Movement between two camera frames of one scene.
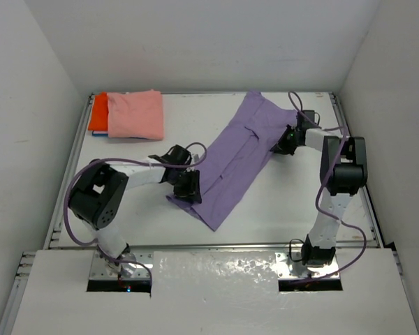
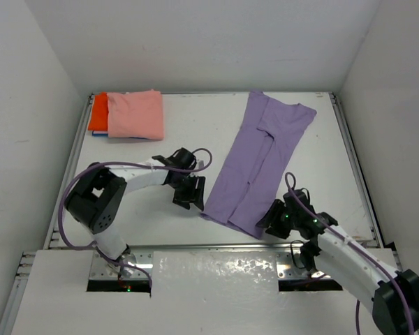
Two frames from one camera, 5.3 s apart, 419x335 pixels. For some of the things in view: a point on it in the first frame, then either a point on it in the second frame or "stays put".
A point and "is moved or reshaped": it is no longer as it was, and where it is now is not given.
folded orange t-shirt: x=98 y=120 stays put
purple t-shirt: x=237 y=155 is moved or reshaped
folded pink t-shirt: x=135 y=114 stays put
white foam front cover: x=216 y=292 stays put
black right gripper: x=282 y=146 to x=271 y=220
